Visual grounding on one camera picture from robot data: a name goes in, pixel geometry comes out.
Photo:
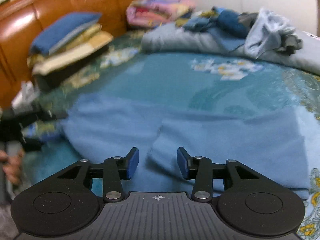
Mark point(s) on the cream yellow pillow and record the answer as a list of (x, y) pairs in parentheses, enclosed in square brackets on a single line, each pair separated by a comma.
[(84, 45)]

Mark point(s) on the dark blue garment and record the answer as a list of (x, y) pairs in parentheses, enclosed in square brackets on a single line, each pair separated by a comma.
[(228, 21)]

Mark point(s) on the olive green garment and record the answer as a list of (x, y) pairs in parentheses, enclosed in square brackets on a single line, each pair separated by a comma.
[(202, 20)]

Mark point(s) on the blue crumpled garment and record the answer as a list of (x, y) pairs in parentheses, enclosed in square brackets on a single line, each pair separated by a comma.
[(220, 10)]

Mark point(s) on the grey blue folded quilt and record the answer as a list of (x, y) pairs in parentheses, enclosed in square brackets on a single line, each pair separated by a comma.
[(170, 38)]

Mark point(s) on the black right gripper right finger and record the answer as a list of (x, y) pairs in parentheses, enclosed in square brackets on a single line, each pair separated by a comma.
[(200, 169)]

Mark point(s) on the person left hand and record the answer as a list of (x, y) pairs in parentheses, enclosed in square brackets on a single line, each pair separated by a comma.
[(12, 166)]

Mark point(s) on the dark grey garment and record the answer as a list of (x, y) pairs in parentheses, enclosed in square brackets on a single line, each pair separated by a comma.
[(290, 42)]

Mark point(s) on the light blue fleece garment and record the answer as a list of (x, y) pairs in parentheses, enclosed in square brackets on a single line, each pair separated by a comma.
[(99, 127)]

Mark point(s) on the teal floral bed blanket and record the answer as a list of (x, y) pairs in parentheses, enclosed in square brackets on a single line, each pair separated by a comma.
[(208, 83)]

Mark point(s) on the brown leather headboard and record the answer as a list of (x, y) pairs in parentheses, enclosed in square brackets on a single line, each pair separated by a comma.
[(23, 20)]

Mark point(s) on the pale blue crumpled shirt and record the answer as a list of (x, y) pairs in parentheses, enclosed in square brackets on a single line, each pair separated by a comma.
[(270, 35)]

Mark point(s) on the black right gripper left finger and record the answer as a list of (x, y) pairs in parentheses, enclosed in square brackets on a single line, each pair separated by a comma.
[(116, 169)]

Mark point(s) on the pink folded blanket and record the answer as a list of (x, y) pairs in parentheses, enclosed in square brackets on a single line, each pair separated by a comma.
[(154, 13)]

